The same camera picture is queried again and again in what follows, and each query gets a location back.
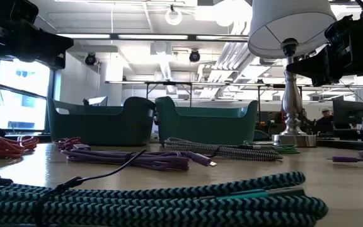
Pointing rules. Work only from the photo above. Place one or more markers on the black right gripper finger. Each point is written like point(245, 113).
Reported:
point(320, 80)
point(310, 64)

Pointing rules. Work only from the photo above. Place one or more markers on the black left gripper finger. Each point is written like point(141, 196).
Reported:
point(49, 60)
point(52, 42)

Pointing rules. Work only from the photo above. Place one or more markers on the person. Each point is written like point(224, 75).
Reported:
point(325, 121)

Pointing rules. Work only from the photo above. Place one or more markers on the black ceiling spotlight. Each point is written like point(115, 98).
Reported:
point(194, 56)
point(90, 59)

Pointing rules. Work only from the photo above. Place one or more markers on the black computer monitor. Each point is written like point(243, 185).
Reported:
point(347, 113)

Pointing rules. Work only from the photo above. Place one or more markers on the large office window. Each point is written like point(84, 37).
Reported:
point(20, 94)

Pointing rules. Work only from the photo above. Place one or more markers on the white shade silver table lamp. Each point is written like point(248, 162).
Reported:
point(291, 19)

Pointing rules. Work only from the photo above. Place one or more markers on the small grey monitor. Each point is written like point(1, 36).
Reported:
point(98, 101)

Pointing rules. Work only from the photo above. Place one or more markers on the dark teal plastic bin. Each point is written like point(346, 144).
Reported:
point(106, 129)

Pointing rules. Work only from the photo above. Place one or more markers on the long ceiling light bar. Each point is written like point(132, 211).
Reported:
point(153, 37)

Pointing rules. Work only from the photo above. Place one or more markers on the light teal plastic bin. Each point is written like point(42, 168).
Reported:
point(200, 129)

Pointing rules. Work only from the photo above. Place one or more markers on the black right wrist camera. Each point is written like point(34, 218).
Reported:
point(339, 31)

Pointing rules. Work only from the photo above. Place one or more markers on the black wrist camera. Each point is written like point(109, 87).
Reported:
point(339, 31)
point(24, 11)

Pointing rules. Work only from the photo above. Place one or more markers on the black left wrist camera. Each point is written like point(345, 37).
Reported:
point(24, 11)

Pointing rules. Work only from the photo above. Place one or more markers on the black aluminium table frame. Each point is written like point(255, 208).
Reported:
point(342, 144)

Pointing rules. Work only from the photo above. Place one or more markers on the white ventilation duct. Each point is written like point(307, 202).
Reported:
point(165, 66)

